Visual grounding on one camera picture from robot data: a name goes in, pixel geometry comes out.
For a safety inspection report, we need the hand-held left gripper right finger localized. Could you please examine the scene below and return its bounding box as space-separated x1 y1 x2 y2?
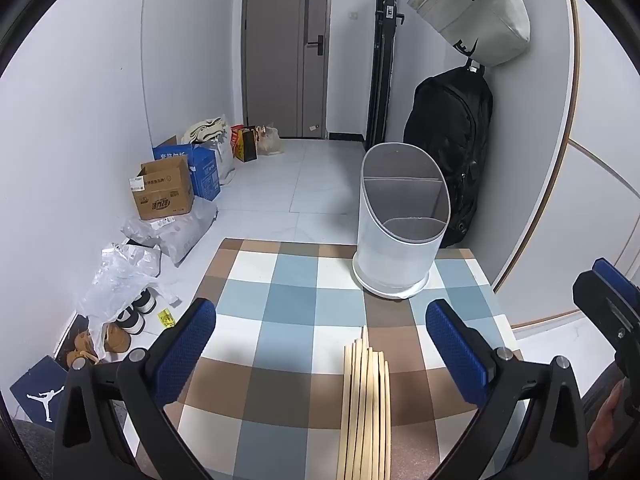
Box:
425 299 588 480

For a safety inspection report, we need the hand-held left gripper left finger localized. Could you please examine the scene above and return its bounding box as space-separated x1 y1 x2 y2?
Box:
52 297 217 480

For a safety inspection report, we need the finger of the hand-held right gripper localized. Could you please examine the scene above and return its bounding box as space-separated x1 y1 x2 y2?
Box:
572 270 640 361
592 258 640 303

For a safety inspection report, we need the bundle of wooden chopsticks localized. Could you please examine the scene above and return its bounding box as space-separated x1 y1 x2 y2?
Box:
336 326 392 480

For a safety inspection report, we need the white utensil holder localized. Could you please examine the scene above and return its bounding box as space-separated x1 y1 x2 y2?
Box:
351 142 451 301

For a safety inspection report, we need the person's right hand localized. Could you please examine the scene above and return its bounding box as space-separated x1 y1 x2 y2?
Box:
587 379 626 471

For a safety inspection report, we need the white sneaker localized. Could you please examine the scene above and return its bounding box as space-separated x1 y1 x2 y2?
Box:
132 287 157 316
116 305 146 335

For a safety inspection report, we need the tan shoe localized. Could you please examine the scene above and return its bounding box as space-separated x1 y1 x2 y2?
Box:
102 322 132 356
66 330 100 368

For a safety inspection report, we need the white wardrobe wooden trim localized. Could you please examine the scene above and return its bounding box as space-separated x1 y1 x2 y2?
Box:
492 0 640 331

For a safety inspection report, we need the crumpled clear plastic bag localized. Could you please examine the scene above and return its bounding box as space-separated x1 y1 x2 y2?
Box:
75 241 173 333

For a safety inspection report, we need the checkered tablecloth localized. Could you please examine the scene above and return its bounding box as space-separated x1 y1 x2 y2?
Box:
120 238 531 480

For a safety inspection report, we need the grey plastic mailer bag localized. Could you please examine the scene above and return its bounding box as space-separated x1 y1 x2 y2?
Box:
121 196 219 267

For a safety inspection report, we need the brown cardboard box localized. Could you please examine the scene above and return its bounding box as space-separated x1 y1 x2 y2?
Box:
127 154 195 222

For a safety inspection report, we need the blue shoe box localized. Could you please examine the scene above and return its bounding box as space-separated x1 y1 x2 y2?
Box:
10 355 68 426

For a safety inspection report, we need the blue printed carton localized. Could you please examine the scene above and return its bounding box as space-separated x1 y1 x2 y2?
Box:
189 144 222 202

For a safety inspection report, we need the white tote bag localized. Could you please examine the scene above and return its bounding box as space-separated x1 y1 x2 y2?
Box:
202 132 236 186

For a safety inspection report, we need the open blue cardboard box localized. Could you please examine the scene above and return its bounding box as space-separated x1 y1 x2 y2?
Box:
152 134 193 163

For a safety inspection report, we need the yellow black paper bag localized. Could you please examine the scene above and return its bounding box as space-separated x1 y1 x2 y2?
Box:
235 127 259 163

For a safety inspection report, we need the cream clothing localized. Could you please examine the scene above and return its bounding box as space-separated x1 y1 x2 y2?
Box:
181 115 230 146

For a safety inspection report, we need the white plastic bag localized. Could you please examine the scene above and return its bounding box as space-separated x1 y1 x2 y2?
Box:
256 124 285 156

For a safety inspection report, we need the black backpack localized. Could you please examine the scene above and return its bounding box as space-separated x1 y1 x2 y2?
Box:
402 62 495 248

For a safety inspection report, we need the black metal door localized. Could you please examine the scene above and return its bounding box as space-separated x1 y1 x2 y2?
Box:
365 0 403 146

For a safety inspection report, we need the grey door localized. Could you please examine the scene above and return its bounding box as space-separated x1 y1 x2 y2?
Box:
241 0 332 139

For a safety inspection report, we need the beige hanging bag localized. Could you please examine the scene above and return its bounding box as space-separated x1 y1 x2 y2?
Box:
407 0 531 67

